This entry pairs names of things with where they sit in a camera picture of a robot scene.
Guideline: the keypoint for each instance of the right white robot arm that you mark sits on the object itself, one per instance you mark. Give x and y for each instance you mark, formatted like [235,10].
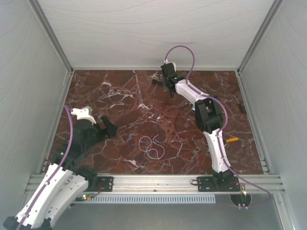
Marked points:
[210,121]

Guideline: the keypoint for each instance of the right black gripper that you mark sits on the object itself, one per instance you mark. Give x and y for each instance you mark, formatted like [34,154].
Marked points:
[164,87]

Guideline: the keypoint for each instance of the black mount plate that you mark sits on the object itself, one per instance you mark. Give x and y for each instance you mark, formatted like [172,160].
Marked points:
[101,184]
[211,184]

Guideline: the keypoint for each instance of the left black mount plate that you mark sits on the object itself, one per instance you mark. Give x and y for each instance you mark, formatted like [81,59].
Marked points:
[101,184]

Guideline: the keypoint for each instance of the small circuit board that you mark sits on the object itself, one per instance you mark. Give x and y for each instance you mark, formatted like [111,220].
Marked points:
[87,196]

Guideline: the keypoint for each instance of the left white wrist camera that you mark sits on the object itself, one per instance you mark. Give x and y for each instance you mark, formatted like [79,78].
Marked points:
[85,113]

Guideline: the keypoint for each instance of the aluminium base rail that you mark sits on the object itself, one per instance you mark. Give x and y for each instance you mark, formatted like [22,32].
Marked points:
[181,184]

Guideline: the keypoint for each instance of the grey slotted cable duct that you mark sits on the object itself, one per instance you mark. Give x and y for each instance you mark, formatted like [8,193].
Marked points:
[155,199]

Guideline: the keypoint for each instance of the small black screwdriver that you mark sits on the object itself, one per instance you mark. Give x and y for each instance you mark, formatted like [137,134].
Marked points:
[241,106]

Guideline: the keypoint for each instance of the yellow handled tool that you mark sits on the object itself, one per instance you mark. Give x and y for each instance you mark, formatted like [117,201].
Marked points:
[230,140]

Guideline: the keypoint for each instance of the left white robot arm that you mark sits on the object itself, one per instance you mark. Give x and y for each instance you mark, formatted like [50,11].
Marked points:
[65,179]

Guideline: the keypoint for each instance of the right black mount plate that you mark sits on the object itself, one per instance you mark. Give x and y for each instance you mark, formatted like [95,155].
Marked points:
[211,184]

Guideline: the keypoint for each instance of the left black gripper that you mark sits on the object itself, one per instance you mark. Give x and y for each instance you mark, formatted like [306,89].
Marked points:
[111,129]

